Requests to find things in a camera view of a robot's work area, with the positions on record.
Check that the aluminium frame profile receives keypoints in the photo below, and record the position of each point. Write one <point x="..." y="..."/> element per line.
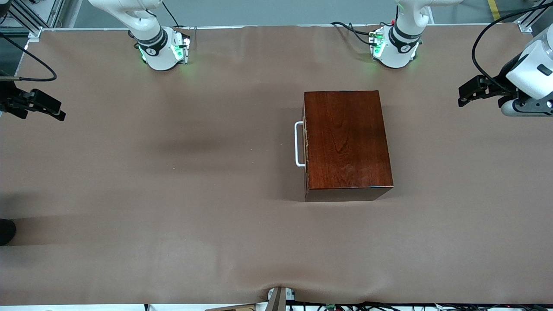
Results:
<point x="525" y="26"/>
<point x="34" y="31"/>

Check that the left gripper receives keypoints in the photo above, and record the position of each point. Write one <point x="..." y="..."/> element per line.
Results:
<point x="497" y="87"/>

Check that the black round object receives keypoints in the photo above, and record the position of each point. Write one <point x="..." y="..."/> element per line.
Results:
<point x="5" y="232"/>

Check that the brown table cover mat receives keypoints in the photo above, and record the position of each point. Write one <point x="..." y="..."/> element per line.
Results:
<point x="129" y="216"/>

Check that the dark wooden cabinet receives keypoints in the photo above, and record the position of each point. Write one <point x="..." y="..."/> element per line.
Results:
<point x="345" y="142"/>

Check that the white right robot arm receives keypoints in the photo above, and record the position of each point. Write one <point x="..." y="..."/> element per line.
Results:
<point x="157" y="47"/>

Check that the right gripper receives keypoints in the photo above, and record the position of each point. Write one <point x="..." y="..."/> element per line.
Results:
<point x="7" y="99"/>

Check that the small green circuit board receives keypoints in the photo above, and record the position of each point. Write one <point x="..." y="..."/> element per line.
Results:
<point x="331" y="306"/>

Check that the grey metal bracket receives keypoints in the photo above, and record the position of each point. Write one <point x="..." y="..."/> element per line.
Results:
<point x="276" y="300"/>

